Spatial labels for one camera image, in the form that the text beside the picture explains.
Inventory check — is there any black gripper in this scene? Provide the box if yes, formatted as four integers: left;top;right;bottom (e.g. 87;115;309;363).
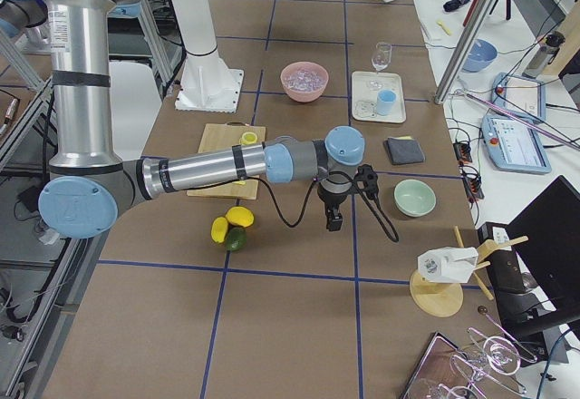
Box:
317;173;353;232

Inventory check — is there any pink bowl of ice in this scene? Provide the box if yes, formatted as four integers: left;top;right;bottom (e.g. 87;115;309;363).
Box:
280;62;329;102

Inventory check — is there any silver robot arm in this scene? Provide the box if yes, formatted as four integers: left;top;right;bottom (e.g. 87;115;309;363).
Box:
38;0;365;238

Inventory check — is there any white paper cup holder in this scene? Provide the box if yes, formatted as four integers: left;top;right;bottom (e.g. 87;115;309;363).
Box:
417;247;479;284

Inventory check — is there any wooden cup stand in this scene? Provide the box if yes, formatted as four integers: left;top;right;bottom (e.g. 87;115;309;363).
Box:
410;226;528;317

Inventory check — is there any light blue cup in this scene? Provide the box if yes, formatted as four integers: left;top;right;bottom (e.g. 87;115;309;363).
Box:
375;90;397;116

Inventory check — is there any green bowl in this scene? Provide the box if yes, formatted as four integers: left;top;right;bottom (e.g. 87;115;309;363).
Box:
393;180;437;218

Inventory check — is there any yellow lemon upper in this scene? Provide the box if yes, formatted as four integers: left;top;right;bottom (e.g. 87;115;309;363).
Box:
225;206;255;228

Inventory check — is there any yellow lemon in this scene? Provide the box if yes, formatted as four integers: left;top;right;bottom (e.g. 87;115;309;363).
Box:
225;206;255;228
210;216;229;244

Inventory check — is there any grey folded cloth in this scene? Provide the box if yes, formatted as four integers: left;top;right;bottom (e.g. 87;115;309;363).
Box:
383;137;425;165

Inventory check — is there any yellow lemon lower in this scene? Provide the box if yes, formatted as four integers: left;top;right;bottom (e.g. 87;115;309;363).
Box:
210;216;229;244

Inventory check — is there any lemon slice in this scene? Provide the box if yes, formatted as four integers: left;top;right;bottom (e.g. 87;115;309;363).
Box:
239;131;258;145

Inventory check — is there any cream bear tray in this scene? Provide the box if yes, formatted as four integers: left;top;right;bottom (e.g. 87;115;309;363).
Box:
352;72;406;123

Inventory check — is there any bamboo cutting board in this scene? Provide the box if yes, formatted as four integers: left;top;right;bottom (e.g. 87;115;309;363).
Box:
186;123;266;200

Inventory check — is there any clear wine glass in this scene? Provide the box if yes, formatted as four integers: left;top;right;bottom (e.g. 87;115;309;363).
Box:
367;42;392;91

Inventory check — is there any near blue teach pendant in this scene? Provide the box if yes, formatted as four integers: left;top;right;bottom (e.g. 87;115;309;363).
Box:
481;115;552;174

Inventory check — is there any blue teach pendant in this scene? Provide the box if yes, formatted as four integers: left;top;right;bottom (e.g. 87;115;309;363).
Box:
481;115;552;174
491;73;546;123

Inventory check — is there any black monitor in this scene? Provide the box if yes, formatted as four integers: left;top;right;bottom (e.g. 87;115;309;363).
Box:
478;175;579;338

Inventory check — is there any blue bowl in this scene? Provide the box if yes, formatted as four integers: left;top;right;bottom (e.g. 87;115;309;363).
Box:
461;39;498;73

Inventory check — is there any yellow small spoon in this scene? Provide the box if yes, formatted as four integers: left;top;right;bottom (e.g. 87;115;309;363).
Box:
436;20;452;36

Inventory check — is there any far blue teach pendant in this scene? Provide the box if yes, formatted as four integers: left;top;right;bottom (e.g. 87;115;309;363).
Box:
491;73;546;123

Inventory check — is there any white chair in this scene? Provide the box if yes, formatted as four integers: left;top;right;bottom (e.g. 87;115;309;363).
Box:
110;61;162;161

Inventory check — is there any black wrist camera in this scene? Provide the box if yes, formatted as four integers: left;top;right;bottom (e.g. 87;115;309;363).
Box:
354;164;379;201

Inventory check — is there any aluminium frame post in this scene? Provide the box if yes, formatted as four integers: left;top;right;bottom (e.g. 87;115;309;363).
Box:
434;0;496;105

